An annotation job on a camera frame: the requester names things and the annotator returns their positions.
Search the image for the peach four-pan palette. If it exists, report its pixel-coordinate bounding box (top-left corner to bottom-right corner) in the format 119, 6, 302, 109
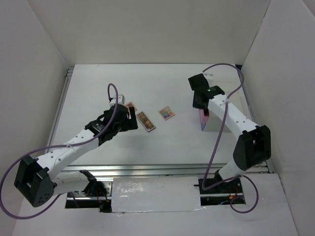
125, 102, 138, 112

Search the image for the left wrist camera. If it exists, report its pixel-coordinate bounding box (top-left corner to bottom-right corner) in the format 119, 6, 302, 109
109, 94, 125, 107

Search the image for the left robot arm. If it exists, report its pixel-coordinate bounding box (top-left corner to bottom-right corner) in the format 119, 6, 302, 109
14, 105, 138, 207

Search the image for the brown long eyeshadow palette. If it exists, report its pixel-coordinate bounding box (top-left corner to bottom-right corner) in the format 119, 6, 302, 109
136, 112, 156, 132

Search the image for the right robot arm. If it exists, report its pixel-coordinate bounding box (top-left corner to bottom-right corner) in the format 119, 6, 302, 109
188, 74, 271, 193

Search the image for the pink drawer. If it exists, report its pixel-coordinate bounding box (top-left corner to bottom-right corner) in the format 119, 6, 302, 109
199, 109, 209, 124

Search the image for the white drawer cabinet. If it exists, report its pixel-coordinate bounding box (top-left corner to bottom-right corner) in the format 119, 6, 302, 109
203, 78, 248, 133

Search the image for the colourful square eyeshadow palette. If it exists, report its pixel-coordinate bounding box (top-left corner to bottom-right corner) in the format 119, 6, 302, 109
158, 106, 175, 120

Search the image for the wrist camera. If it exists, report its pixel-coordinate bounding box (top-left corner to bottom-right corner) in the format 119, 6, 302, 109
203, 73, 214, 80
109, 94, 125, 107

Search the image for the white cover plate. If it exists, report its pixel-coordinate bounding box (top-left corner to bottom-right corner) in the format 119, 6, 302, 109
111, 177, 202, 213

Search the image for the aluminium rail frame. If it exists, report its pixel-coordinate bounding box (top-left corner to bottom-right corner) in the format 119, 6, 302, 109
38, 66, 274, 179

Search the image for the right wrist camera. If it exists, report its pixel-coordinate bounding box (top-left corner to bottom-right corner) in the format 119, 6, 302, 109
203, 73, 214, 80

